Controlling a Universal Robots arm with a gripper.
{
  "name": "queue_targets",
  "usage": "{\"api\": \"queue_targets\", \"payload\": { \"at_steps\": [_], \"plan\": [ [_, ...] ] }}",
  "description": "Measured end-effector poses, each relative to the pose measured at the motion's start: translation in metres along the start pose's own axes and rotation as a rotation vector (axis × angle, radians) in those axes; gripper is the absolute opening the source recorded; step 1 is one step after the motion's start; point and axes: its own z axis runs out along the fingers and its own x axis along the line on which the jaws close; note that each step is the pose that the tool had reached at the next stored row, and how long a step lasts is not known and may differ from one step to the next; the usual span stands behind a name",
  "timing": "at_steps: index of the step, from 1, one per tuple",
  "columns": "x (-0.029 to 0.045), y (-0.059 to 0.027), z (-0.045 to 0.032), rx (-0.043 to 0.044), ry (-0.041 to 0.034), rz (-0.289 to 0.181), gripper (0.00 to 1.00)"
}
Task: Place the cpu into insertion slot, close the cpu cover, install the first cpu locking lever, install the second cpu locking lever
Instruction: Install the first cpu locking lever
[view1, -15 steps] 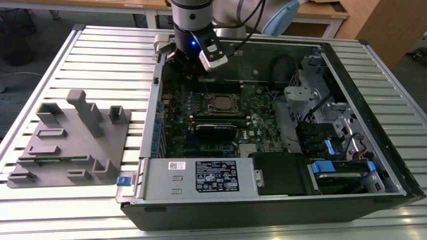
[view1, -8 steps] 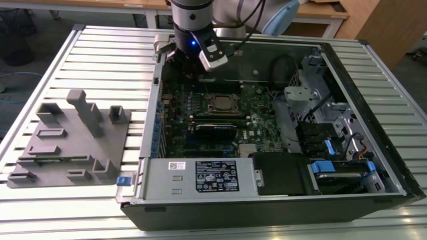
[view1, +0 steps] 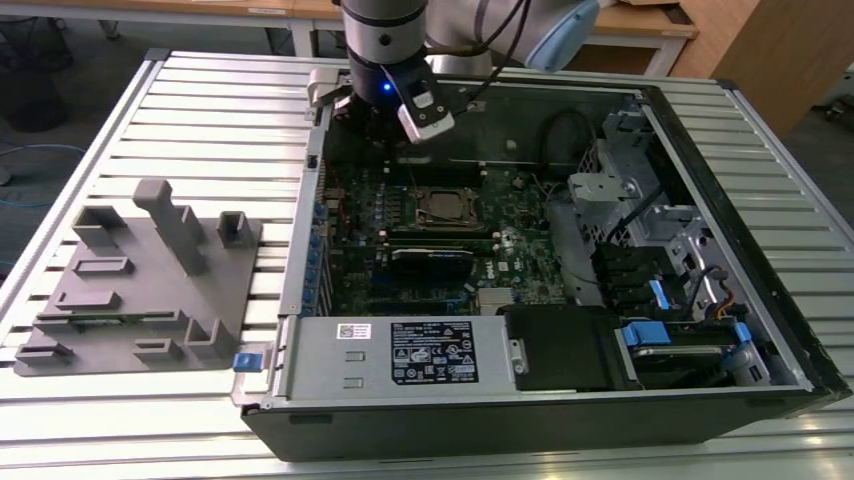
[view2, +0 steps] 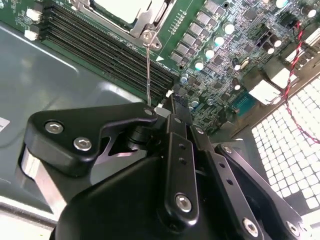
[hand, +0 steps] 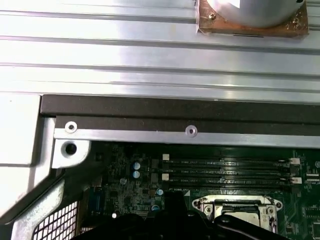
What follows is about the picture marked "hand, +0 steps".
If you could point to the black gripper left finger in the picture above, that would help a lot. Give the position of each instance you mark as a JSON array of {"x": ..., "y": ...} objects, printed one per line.
[{"x": 165, "y": 225}]

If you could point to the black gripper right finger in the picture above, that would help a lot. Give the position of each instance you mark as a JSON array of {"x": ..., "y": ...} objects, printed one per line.
[{"x": 190, "y": 227}]

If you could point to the metal socket cover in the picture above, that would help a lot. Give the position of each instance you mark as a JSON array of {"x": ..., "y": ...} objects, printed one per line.
[{"x": 267, "y": 217}]

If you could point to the CPU socket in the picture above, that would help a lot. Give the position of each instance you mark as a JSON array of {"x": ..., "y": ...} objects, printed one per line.
[{"x": 232, "y": 199}]

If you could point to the RAM slot black clips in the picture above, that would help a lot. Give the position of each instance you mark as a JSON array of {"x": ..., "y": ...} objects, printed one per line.
[
  {"x": 237, "y": 190},
  {"x": 237, "y": 172}
]

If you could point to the green motherboard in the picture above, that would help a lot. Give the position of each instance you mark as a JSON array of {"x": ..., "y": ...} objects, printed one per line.
[{"x": 297, "y": 200}]

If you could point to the black PC case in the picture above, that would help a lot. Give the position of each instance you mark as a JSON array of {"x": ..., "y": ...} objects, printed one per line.
[{"x": 175, "y": 107}]

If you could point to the brown square base plate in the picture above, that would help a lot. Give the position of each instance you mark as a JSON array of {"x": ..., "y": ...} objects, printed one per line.
[{"x": 250, "y": 31}]

